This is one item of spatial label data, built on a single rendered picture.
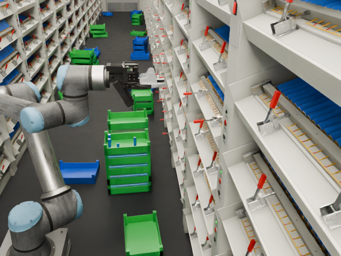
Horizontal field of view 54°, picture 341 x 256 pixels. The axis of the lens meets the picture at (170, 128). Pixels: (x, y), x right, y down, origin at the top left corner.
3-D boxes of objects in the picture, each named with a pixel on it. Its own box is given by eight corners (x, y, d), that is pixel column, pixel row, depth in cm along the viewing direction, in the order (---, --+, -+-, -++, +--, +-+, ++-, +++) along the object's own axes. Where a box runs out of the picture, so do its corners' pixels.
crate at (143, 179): (107, 185, 228) (106, 176, 225) (108, 169, 246) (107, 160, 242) (151, 182, 232) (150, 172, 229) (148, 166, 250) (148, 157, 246)
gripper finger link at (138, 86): (150, 86, 118) (126, 85, 118) (150, 90, 119) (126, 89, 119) (151, 82, 122) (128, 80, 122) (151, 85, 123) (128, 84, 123)
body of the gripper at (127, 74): (139, 67, 116) (104, 67, 115) (139, 91, 120) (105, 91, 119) (139, 61, 123) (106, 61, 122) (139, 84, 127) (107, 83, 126)
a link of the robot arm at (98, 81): (92, 94, 118) (95, 85, 127) (106, 94, 119) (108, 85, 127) (91, 69, 114) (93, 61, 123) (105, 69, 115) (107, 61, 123)
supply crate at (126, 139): (104, 155, 217) (103, 145, 214) (105, 140, 235) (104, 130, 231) (150, 152, 221) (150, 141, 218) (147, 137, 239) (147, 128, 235)
